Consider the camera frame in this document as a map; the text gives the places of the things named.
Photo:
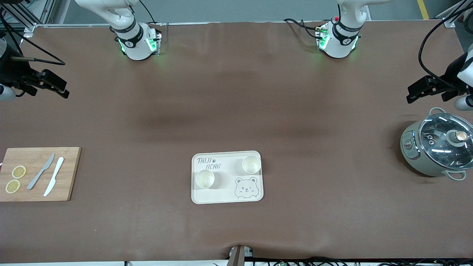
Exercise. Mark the green electric cooking pot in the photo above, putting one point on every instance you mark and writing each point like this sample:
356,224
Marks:
411,157

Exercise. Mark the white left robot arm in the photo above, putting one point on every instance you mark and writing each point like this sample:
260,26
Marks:
338,40

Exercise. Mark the glass pot lid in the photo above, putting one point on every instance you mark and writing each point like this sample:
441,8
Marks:
439,142

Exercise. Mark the beige tray with bear print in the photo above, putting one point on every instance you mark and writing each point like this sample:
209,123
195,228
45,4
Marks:
229,184

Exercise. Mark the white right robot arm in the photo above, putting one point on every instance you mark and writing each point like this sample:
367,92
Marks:
136,40

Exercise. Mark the wooden cutting board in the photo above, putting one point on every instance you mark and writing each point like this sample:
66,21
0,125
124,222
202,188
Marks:
37,192

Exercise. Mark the yellow lemon slice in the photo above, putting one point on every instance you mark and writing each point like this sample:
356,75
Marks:
19,171
13,186

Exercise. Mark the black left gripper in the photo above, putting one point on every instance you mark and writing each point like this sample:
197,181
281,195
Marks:
449,77

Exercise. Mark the white plastic knife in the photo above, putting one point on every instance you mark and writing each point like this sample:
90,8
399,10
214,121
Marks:
54,176

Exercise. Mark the aluminium frame profile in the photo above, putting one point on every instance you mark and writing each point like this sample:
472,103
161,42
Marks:
449,23
30,28

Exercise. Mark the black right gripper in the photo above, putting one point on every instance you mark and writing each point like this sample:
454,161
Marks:
14,72

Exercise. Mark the white IKEA cup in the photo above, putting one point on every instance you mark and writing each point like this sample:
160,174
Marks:
204,178
251,164

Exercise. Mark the grey plastic knife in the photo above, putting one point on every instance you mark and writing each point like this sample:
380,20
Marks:
40,172

